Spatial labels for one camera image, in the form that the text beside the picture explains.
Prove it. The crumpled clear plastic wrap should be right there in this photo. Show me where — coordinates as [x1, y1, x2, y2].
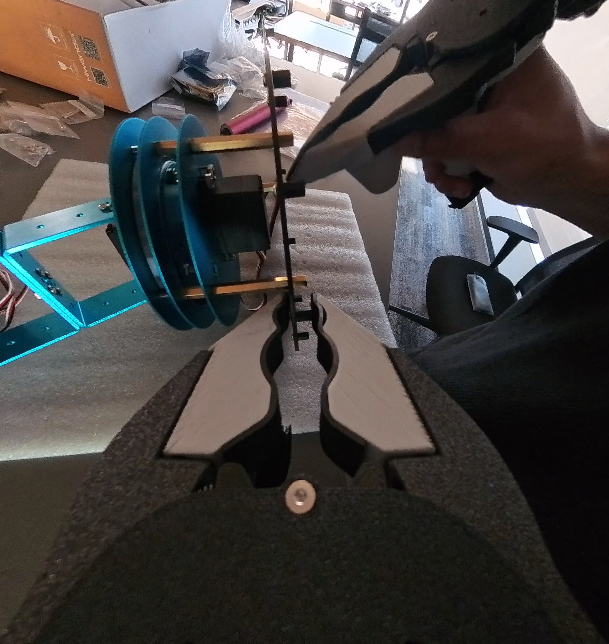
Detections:
[224, 10, 280, 99]

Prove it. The person's right hand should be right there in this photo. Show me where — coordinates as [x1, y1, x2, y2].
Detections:
[399, 47, 597, 207]

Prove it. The blue toy robot arm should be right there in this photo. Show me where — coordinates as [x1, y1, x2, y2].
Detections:
[0, 14, 308, 375]

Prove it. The orange and white cardboard box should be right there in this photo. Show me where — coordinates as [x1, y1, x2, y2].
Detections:
[0, 0, 232, 114]

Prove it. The silver foil bag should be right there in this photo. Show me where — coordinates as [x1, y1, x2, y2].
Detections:
[171, 49, 237, 109]

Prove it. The white foam sheet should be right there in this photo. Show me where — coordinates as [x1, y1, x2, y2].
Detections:
[0, 158, 398, 464]

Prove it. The pile of small screw bags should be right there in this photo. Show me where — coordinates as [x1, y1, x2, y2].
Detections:
[0, 83, 105, 192]

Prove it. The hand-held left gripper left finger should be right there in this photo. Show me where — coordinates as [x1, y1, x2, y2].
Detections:
[161, 293, 292, 489]

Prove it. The maroon electric screwdriver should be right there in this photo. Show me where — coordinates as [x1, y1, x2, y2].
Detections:
[220, 101, 275, 136]

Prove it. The grey background table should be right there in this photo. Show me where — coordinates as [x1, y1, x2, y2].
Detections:
[274, 10, 386, 76]

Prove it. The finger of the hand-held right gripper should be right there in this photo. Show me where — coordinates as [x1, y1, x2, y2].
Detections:
[284, 70, 436, 196]
[292, 47, 404, 167]

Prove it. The black mesh chair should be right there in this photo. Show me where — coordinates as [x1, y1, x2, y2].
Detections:
[345, 7, 401, 81]

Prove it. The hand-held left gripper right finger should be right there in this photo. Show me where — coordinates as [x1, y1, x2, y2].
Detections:
[311, 293, 437, 478]

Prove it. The black office chair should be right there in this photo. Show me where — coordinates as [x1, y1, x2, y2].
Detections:
[387, 216, 602, 348]

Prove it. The clear plastic bag with parts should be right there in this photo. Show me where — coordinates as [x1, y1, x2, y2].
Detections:
[279, 93, 335, 152]

